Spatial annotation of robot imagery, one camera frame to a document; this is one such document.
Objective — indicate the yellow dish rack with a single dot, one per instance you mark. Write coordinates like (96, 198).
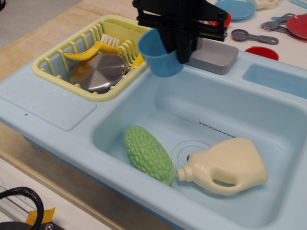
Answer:
(72, 60)

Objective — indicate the yellow tape piece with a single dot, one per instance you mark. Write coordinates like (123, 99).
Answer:
(47, 216)

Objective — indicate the grey plastic fork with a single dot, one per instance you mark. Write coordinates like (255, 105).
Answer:
(274, 26)

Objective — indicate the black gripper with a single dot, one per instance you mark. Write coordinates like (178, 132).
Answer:
(198, 17)

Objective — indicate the red plastic bowl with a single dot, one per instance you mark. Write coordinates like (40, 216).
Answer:
(263, 51)

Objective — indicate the red plastic plate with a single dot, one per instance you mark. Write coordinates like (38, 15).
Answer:
(298, 25)

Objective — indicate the green bitter melon toy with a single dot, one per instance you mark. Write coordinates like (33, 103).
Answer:
(146, 154)

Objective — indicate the yellow plastic utensil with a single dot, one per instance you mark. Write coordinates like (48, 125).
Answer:
(137, 61)

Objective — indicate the grey plastic spoon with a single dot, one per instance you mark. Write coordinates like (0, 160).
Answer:
(243, 35)

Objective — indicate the grey toy faucet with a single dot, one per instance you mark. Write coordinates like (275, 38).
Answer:
(212, 56)

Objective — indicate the cream plastic container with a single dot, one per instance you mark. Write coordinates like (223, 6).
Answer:
(263, 4)

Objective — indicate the blue plastic cup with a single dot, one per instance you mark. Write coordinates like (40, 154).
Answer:
(159, 61)

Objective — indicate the light blue toy sink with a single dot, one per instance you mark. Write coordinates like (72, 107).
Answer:
(259, 98)

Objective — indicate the red plastic cup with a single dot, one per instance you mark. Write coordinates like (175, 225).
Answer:
(226, 22)

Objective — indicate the yellow dish brush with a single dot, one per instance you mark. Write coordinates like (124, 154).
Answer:
(96, 49)

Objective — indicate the blue plastic plate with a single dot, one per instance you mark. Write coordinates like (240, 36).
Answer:
(238, 9)

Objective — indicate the cream plastic jug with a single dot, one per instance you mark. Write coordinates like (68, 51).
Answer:
(228, 167)

